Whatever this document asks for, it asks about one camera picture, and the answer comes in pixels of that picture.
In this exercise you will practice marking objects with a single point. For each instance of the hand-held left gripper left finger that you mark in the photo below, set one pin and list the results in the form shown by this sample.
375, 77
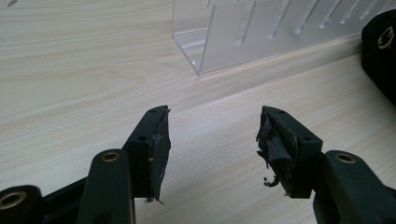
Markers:
143, 155

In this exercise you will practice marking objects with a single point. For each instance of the clear acrylic slotted rack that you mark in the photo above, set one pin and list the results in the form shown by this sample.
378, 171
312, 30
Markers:
236, 43

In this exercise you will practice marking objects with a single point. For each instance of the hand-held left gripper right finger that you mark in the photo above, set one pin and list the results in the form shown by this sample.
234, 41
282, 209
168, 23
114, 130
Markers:
292, 152

